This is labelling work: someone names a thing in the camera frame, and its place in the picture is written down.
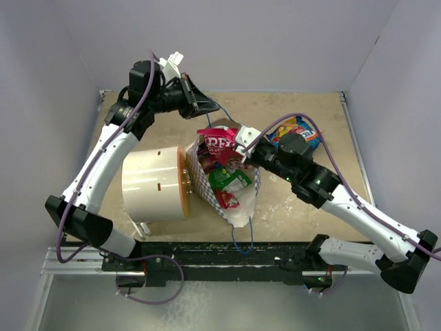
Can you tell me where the magenta red snack bag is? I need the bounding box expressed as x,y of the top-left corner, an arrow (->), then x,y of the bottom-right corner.
196,126 -> 238,166

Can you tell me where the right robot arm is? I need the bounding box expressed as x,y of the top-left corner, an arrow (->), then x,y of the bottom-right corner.
235,128 -> 438,294

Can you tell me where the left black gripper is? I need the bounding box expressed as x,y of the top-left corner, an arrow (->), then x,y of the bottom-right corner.
149,73 -> 220,120

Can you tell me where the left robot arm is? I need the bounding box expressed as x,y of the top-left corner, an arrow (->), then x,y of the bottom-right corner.
45,52 -> 220,270

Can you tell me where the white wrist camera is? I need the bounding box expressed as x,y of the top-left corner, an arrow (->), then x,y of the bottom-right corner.
158,52 -> 184,83
234,126 -> 260,155

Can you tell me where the blue snack bag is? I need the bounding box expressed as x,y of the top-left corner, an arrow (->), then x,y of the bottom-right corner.
266,117 -> 320,150

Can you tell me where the small red snack bag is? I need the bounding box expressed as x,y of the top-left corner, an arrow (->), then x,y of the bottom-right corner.
215,190 -> 240,210

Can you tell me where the green snack bag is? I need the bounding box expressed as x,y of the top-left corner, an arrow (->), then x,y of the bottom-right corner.
207,166 -> 252,193

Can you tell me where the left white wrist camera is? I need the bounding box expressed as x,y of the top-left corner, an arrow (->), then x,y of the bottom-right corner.
158,52 -> 184,83

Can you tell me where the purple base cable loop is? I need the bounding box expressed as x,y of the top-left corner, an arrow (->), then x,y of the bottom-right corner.
115,257 -> 186,306

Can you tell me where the white cylindrical container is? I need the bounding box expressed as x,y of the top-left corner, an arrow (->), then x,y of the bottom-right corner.
121,146 -> 189,224

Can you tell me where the aluminium frame rail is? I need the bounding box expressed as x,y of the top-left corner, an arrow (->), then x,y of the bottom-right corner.
41,246 -> 396,277

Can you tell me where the blue checkered paper bag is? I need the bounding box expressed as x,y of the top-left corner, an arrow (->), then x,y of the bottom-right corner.
185,103 -> 263,255

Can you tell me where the orange snack bag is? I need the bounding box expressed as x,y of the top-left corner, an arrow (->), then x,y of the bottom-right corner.
296,128 -> 320,143

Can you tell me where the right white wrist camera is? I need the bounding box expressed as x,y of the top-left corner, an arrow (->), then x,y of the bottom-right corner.
234,126 -> 260,155

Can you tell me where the pink candy bag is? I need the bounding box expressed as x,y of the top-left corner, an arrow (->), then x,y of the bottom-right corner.
198,154 -> 218,173

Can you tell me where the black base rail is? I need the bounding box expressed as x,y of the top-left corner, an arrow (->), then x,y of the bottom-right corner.
60,241 -> 383,287

